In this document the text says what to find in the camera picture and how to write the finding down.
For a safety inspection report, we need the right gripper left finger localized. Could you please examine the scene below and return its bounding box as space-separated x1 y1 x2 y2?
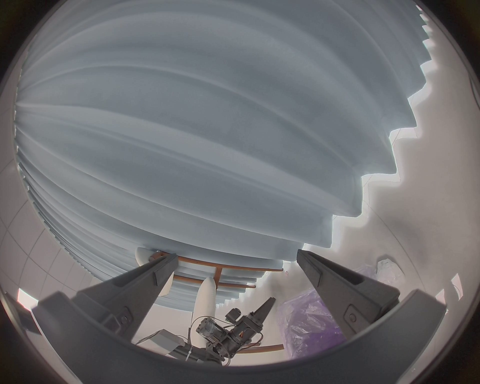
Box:
71 253 179 340

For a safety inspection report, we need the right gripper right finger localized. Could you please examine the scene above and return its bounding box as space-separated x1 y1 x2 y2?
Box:
296 248 400 338

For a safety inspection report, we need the purple plastic bag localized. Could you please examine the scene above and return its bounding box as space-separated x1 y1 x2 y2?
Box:
278 264 379 358

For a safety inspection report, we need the crumpled clear plastic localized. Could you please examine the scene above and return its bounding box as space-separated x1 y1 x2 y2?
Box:
376 257 405 280

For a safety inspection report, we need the white cushioned wooden chair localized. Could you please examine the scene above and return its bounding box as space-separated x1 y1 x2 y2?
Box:
135 245 286 354

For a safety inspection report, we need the pale blue curtain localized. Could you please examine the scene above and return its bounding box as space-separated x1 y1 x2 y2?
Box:
13 0 436 312

